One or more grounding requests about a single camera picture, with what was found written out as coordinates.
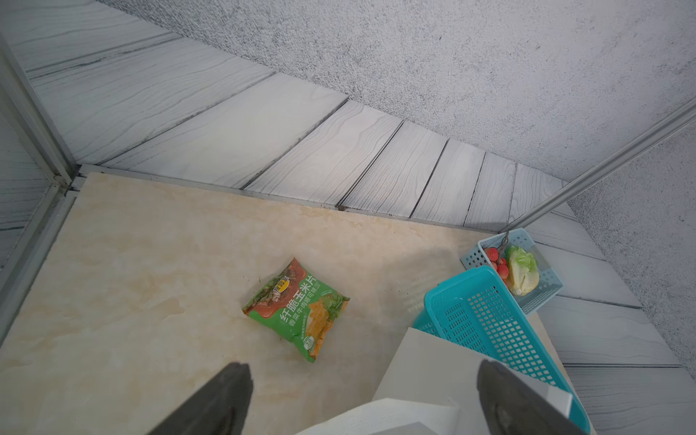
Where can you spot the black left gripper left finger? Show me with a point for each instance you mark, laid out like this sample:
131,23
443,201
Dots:
218,407

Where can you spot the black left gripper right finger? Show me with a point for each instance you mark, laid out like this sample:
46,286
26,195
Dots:
511,407

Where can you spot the white insulated delivery bag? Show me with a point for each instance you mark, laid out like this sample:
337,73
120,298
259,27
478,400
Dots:
430,387

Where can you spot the teal plastic basket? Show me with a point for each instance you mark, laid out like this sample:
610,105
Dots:
475,310

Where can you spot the green lettuce head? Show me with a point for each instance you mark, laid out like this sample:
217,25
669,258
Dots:
524,275

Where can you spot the green corn chips packet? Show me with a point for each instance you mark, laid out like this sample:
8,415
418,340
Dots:
298,307

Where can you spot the red cherry tomatoes bunch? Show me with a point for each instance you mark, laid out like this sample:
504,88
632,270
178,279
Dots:
499,263

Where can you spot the light blue plastic basket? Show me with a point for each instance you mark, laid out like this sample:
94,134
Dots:
550,283

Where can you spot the aluminium corner post right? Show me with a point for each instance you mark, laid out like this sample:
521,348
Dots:
671,124

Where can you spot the aluminium corner post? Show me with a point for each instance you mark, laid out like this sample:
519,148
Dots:
671,124
26,115

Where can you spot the aluminium corner post left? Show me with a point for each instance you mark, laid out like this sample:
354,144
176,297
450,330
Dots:
26,115

